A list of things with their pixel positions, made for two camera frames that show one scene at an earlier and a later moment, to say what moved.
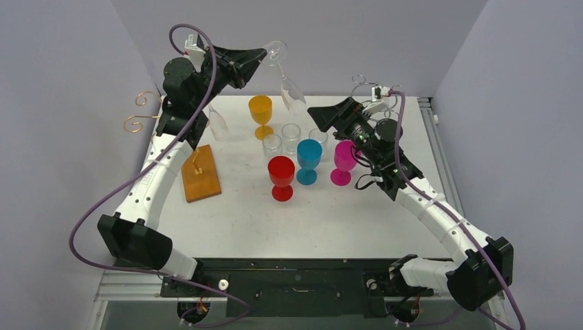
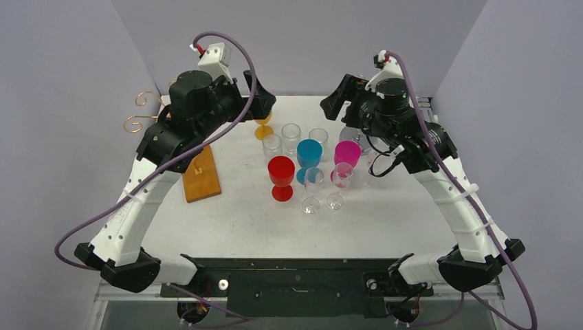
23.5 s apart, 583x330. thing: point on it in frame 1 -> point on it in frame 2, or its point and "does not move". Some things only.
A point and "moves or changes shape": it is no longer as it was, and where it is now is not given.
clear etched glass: (290, 133) does not move
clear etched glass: (271, 144) does not move
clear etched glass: (316, 134) does not move
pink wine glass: (344, 163) does not move
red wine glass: (282, 170) does not move
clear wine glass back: (217, 124) moves or changes shape
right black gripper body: (348, 115) -> (348, 101)
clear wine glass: (293, 99) -> (342, 175)
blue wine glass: (309, 152) does not move
